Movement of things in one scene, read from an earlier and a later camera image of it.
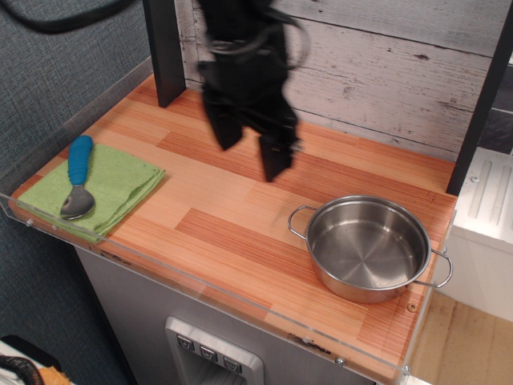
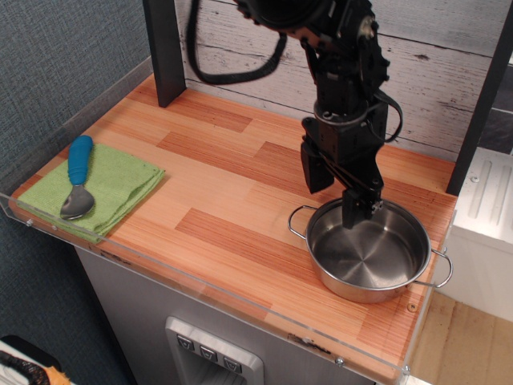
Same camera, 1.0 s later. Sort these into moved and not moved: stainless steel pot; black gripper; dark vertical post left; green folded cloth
Moved: black gripper
Not moved: green folded cloth; dark vertical post left; stainless steel pot
